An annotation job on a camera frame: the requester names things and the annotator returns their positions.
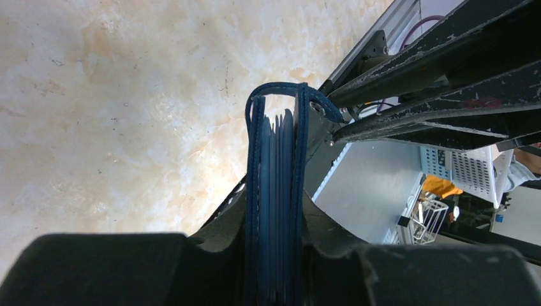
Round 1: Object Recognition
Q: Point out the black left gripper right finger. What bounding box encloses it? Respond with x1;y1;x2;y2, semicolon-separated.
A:
302;195;540;305

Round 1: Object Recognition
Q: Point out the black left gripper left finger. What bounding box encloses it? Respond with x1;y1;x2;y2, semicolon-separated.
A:
1;191;246;305

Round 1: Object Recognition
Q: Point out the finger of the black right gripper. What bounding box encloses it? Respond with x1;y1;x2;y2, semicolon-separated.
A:
332;61;540;152
329;0;540;107

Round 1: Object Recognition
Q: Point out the dark blue leather card holder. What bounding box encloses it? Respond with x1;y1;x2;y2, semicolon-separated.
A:
243;82;343;305

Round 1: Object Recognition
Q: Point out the person in background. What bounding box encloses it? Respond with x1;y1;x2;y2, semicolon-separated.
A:
503;143;540;193

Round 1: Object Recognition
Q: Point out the white perforated basket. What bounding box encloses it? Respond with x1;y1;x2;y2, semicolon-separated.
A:
448;145;514;209

